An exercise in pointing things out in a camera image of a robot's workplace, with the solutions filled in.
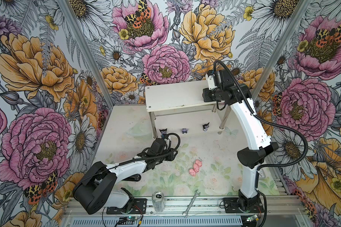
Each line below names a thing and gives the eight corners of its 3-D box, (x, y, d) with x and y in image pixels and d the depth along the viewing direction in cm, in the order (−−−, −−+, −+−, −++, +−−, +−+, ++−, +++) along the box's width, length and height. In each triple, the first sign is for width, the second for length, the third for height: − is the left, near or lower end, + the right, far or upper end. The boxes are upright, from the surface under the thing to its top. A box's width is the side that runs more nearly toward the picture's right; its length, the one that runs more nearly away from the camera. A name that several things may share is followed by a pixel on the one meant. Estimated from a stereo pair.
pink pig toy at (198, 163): (191, 169, 89) (191, 167, 87) (196, 160, 93) (196, 158, 91) (197, 173, 88) (198, 171, 86) (202, 163, 92) (203, 161, 89)
